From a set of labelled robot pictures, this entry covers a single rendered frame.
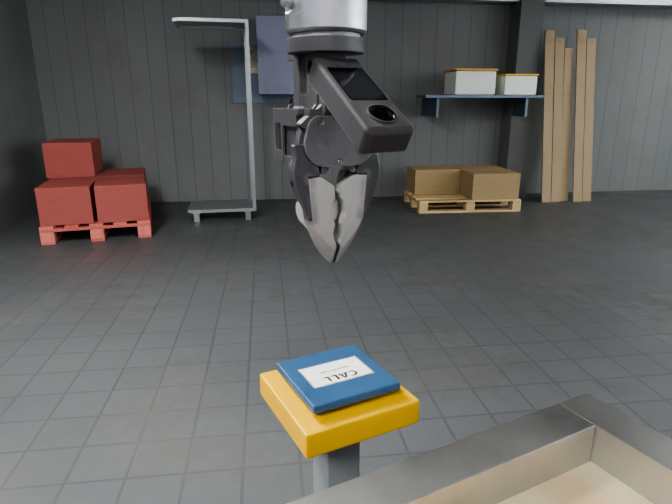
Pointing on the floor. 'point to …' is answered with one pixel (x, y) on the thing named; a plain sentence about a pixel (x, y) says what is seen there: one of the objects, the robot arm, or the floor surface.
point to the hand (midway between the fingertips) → (335, 251)
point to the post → (336, 427)
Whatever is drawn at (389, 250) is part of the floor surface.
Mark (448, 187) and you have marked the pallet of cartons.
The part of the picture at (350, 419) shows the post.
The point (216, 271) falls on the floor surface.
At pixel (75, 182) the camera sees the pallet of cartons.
